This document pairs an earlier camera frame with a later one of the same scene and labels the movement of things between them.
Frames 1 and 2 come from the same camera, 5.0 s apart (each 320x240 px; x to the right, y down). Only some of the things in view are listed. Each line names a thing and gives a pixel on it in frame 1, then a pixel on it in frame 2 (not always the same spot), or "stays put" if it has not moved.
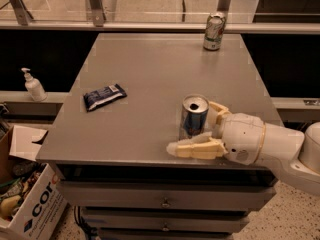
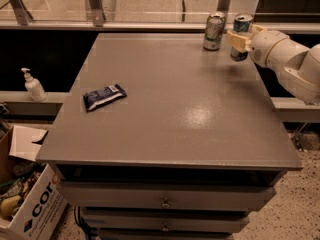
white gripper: x=242 y=138 → x=264 y=47
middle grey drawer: x=173 y=220 stays put
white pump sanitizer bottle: x=34 y=86 stays put
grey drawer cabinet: x=109 y=138 stays put
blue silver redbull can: x=193 y=115 → x=242 y=23
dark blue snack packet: x=101 y=96 stays put
